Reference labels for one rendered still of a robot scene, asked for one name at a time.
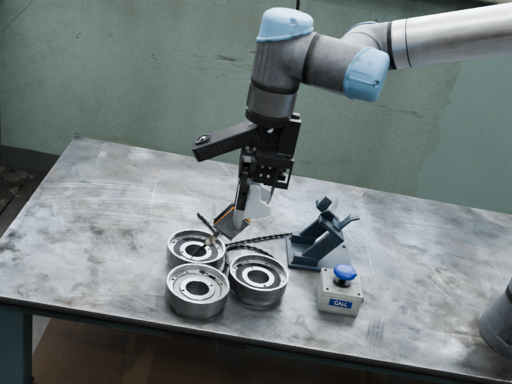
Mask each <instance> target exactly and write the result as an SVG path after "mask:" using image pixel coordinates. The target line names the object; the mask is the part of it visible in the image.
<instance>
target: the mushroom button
mask: <svg viewBox="0 0 512 384"><path fill-rule="evenodd" d="M334 275H335V276H336V277H338V278H339V280H340V281H341V282H342V283H344V282H346V280H347V281H349V280H354V279H355V277H356V275H357V273H356V271H355V269H354V268H353V267H351V266H350V265H348V264H338V265H336V266H335V267H334Z"/></svg>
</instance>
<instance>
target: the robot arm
mask: <svg viewBox="0 0 512 384"><path fill-rule="evenodd" d="M312 25H313V20H312V18H311V17H310V16H309V15H308V14H306V13H302V12H301V11H297V10H294V9H290V8H271V9H269V10H267V11H265V12H264V15H263V17H262V21H261V27H260V31H259V34H258V37H257V39H256V41H257V46H256V50H255V55H254V63H253V67H252V72H251V80H250V84H249V89H248V96H247V101H246V106H247V107H246V112H245V116H246V118H247V119H248V120H246V121H244V122H242V123H238V124H236V125H233V126H229V127H226V128H225V129H222V130H218V131H216V132H213V133H210V134H206V135H203V136H200V137H198V138H196V139H195V140H194V144H193V148H192V152H193V154H194V156H195V158H196V160H197V161H198V162H202V161H205V160H207V159H211V158H213V157H216V156H218V155H222V154H225V153H227V152H231V151H234V150H236V149H241V153H240V158H239V164H238V182H237V187H236V192H235V202H234V204H235V210H234V214H233V218H232V220H233V222H234V224H235V227H236V229H237V230H240V228H241V226H242V220H244V219H252V218H261V217H267V216H269V215H270V213H271V208H270V206H269V205H267V204H266V203H265V202H263V201H267V200H269V198H270V191H268V190H267V189H265V188H264V187H262V186H261V184H260V183H262V184H264V185H267V186H272V187H274V188H279V189H284V190H288V186H289V182H290V176H291V173H292V170H293V163H294V158H293V156H294V152H295V149H296V143H297V139H298V135H299V129H300V126H301V120H300V114H297V113H293V112H294V108H295V105H296V99H297V95H298V90H299V85H300V83H303V84H305V85H309V86H312V87H315V88H320V89H322V90H325V91H330V92H332V93H335V94H340V95H343V96H345V97H347V98H350V99H352V100H356V99H357V100H361V101H366V102H374V101H375V100H376V99H377V98H378V97H379V94H380V92H381V90H382V87H383V85H384V82H385V80H386V75H387V72H388V71H389V70H394V69H406V68H413V67H419V66H431V65H437V64H444V63H450V62H462V61H468V60H474V59H486V58H492V57H498V56H509V55H512V2H511V3H506V4H501V5H492V6H486V7H481V8H472V9H467V10H461V11H453V12H447V13H442V14H433V15H428V16H423V17H418V18H409V19H404V20H398V21H390V22H384V23H379V24H378V23H376V22H372V21H367V22H363V23H360V24H357V25H355V26H353V27H352V28H351V29H350V30H349V31H348V32H347V33H346V34H345V35H344V36H343V37H342V38H341V39H336V38H333V37H328V36H325V35H321V34H318V33H316V32H313V27H312ZM287 168H288V169H289V170H290V172H289V175H288V178H287V182H280V181H285V180H286V169H287ZM479 330H480V332H481V334H482V337H483V338H484V339H485V341H486V342H487V343H488V345H489V346H490V347H491V348H492V349H494V350H495V351H496V352H497V353H499V354H500V355H501V356H502V357H504V358H506V359H508V360H509V361H511V362H512V277H511V279H510V282H509V284H508V285H507V288H506V290H505V291H504V292H503V293H502V294H501V295H500V296H499V297H498V298H497V299H496V300H495V301H494V302H493V303H492V304H491V305H490V306H488V307H487V308H486V310H485V311H484V312H483V314H482V317H481V319H480V321H479Z"/></svg>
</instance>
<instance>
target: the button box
mask: <svg viewBox="0 0 512 384"><path fill-rule="evenodd" d="M316 292H317V304H318V311H320V312H328V313H333V314H338V315H346V316H350V317H355V318H356V317H357V314H358V312H359V309H360V305H361V303H362V302H363V293H362V288H361V283H360V275H359V274H357V275H356V277H355V279H354V280H349V281H347V280H346V282H344V283H342V282H341V281H340V280H339V278H338V277H336V276H335V275H334V269H329V268H324V267H322V268H321V272H320V275H319V278H318V282H317V286H316Z"/></svg>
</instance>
